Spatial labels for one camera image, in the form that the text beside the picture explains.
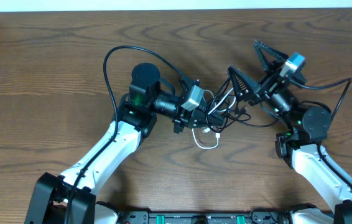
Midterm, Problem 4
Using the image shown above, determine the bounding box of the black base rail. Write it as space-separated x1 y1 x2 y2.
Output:
95 202 338 224

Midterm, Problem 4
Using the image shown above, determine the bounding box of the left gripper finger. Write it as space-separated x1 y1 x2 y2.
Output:
199 99 212 114
194 113 225 128

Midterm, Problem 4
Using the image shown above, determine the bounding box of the black cable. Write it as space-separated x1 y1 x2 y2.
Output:
205 77 279 134

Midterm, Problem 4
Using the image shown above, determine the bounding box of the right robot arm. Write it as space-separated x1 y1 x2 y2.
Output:
228 41 352 223

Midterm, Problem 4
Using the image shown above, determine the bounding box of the white cable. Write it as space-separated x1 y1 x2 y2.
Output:
191 86 236 150

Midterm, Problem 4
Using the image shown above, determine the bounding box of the left camera cable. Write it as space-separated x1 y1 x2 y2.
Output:
63 45 185 224

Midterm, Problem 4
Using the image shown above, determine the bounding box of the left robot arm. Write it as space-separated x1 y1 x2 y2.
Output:
25 63 225 223

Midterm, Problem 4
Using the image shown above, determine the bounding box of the right camera cable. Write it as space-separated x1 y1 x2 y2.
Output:
287 77 352 203

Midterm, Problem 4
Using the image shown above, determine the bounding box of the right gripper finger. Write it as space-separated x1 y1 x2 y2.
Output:
228 65 261 102
253 40 289 72

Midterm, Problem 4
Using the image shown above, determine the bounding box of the camera cable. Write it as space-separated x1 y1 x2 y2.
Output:
63 45 185 224
287 77 352 203

